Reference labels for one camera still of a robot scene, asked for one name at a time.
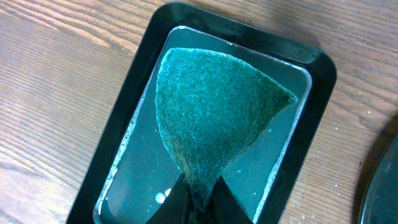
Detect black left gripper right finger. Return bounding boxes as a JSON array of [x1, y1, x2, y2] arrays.
[[211, 177, 253, 224]]

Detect round black tray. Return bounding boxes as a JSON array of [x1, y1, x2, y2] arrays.
[[357, 133, 398, 224]]

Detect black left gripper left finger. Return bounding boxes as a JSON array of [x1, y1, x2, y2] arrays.
[[146, 174, 192, 224]]

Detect green yellow sponge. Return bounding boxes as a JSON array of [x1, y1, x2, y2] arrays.
[[155, 48, 298, 212]]

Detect black rectangular tray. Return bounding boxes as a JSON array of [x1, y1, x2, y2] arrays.
[[67, 2, 337, 223]]

